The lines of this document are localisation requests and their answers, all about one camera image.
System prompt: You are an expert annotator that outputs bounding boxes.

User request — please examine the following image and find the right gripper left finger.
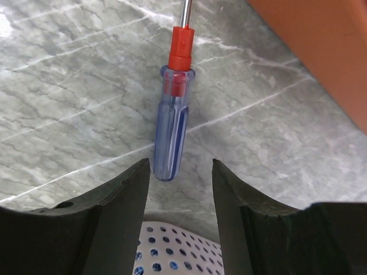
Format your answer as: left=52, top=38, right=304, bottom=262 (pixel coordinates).
left=1, top=159, right=150, bottom=274

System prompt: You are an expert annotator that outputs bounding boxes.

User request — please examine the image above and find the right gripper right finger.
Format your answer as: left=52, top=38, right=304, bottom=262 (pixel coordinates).
left=212, top=160, right=366, bottom=274

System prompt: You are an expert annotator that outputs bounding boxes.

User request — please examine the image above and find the red blue screwdriver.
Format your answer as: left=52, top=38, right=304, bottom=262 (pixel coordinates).
left=153, top=1, right=196, bottom=182

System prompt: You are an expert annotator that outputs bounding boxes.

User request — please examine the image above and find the blue checked cloth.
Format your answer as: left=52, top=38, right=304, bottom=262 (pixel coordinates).
left=132, top=248, right=179, bottom=274

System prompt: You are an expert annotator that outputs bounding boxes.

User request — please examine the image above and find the white plastic basket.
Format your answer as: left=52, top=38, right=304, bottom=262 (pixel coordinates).
left=136, top=221, right=225, bottom=275

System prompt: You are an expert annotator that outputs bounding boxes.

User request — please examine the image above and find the orange drawer cabinet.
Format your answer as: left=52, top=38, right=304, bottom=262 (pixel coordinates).
left=249, top=1, right=366, bottom=132

